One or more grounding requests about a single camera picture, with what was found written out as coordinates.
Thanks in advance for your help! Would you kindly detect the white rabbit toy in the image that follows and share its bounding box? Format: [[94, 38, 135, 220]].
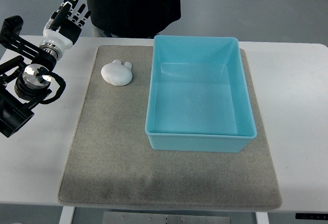
[[101, 59, 133, 86]]

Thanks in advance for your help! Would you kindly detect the metal plate under table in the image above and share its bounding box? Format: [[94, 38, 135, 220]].
[[102, 212, 231, 224]]

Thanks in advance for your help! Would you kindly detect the grey felt mat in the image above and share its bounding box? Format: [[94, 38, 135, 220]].
[[58, 45, 282, 211]]

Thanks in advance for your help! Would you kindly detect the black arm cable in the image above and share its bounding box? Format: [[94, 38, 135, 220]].
[[35, 70, 67, 105]]

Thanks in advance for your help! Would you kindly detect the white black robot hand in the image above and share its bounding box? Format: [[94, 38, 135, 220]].
[[39, 0, 91, 58]]

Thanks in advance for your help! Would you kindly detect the person in black shirt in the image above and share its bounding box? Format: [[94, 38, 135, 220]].
[[87, 0, 181, 38]]

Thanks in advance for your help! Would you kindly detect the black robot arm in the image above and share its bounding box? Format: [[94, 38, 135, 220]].
[[1, 15, 66, 137]]

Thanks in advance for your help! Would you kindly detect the black table control panel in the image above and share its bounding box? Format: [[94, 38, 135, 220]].
[[295, 213, 328, 220]]

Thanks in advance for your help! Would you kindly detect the blue plastic box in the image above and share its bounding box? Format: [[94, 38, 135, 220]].
[[145, 35, 257, 153]]

